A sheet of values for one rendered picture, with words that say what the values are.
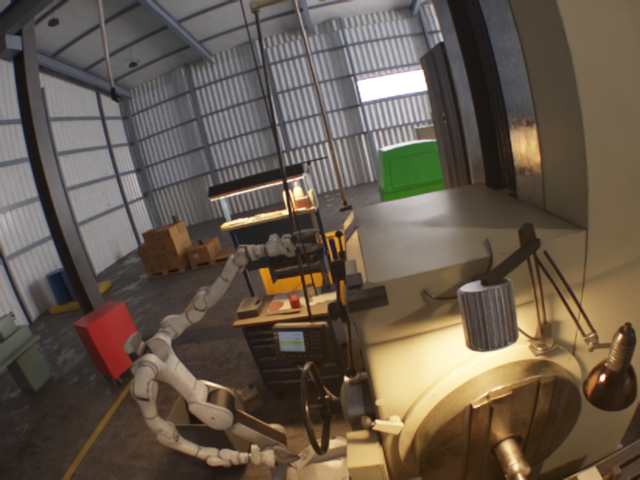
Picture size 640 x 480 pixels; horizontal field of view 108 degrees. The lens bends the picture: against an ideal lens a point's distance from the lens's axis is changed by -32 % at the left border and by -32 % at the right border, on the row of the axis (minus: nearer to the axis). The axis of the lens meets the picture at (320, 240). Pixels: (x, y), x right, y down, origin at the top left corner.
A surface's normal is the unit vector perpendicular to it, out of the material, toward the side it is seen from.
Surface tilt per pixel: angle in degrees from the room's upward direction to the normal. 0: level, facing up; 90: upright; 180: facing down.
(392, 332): 90
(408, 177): 84
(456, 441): 90
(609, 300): 90
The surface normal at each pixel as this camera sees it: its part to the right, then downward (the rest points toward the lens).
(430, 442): -0.04, 0.30
